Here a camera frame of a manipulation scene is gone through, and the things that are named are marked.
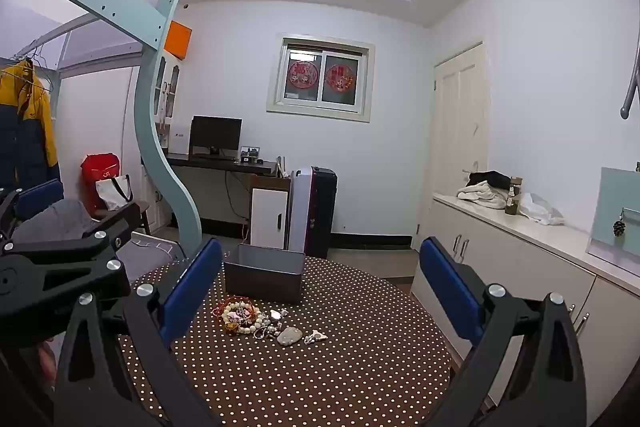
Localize grey metal box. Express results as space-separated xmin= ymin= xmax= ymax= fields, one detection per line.
xmin=223 ymin=243 xmax=306 ymax=305

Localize white sideboard cabinet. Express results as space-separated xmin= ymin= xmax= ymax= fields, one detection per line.
xmin=410 ymin=194 xmax=640 ymax=427

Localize grey bedding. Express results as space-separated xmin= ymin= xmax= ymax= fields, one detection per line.
xmin=12 ymin=198 xmax=188 ymax=285

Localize white under-desk cabinet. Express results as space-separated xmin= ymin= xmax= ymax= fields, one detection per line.
xmin=249 ymin=174 xmax=292 ymax=250

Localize white tote bag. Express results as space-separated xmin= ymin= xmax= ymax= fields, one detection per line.
xmin=95 ymin=174 xmax=135 ymax=210

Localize teal glass panel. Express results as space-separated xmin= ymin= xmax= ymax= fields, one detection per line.
xmin=586 ymin=167 xmax=640 ymax=265

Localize red bag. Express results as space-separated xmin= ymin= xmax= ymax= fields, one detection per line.
xmin=81 ymin=153 xmax=122 ymax=212

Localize window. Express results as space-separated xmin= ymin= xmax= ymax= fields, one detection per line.
xmin=266 ymin=33 xmax=376 ymax=124

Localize black suitcase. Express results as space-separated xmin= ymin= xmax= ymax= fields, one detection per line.
xmin=305 ymin=166 xmax=338 ymax=260

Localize orange box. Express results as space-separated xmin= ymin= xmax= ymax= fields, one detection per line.
xmin=165 ymin=21 xmax=193 ymax=60

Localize glass bottle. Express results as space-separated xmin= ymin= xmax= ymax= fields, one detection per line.
xmin=504 ymin=177 xmax=523 ymax=215

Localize dark desk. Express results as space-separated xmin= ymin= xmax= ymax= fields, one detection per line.
xmin=165 ymin=152 xmax=279 ymax=178

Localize white suitcase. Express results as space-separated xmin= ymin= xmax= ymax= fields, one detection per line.
xmin=285 ymin=167 xmax=316 ymax=258

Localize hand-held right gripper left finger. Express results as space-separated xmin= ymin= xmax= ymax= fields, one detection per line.
xmin=54 ymin=237 xmax=223 ymax=427

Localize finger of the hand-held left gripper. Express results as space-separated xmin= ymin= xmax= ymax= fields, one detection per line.
xmin=0 ymin=201 xmax=142 ymax=308
xmin=0 ymin=179 xmax=65 ymax=240

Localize teal bunk bed frame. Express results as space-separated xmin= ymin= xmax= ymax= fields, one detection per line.
xmin=10 ymin=0 xmax=203 ymax=258

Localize white plastic bag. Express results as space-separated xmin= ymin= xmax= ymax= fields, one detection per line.
xmin=519 ymin=193 xmax=566 ymax=226

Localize white box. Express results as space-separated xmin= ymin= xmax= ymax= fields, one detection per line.
xmin=167 ymin=124 xmax=192 ymax=156

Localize red paper cutting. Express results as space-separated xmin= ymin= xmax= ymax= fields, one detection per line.
xmin=325 ymin=64 xmax=355 ymax=92
xmin=287 ymin=61 xmax=317 ymax=88

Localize glass-door cupboard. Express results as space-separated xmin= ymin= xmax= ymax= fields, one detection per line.
xmin=152 ymin=52 xmax=186 ymax=142

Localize black garment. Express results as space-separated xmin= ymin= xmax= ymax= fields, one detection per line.
xmin=465 ymin=170 xmax=513 ymax=190

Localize white cloth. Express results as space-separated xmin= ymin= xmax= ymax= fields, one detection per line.
xmin=456 ymin=181 xmax=508 ymax=210

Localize brown polka-dot tablecloth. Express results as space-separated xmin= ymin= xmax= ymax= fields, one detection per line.
xmin=117 ymin=252 xmax=456 ymax=427

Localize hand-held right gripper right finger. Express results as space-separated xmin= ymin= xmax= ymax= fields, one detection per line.
xmin=419 ymin=236 xmax=587 ymax=427

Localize yellow and navy jacket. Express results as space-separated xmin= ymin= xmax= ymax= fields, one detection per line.
xmin=0 ymin=59 xmax=61 ymax=192

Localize black computer monitor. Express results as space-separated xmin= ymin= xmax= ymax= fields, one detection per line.
xmin=190 ymin=115 xmax=243 ymax=156

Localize cream bead bracelet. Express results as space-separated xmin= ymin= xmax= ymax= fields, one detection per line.
xmin=234 ymin=302 xmax=267 ymax=334

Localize metal coat hook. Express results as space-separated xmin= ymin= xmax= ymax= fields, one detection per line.
xmin=619 ymin=22 xmax=640 ymax=122

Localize wooden chair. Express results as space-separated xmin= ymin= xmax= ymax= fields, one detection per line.
xmin=131 ymin=199 xmax=152 ymax=235

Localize black cable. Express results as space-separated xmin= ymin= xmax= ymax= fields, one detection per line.
xmin=224 ymin=171 xmax=251 ymax=230

